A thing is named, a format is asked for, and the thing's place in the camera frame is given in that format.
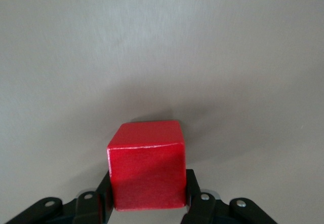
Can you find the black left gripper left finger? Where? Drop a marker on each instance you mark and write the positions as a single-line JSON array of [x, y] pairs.
[[88, 208]]

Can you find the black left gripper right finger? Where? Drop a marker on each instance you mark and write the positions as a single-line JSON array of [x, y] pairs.
[[202, 208]]

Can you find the red wooden cube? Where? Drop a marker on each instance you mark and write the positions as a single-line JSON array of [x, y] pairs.
[[146, 170]]

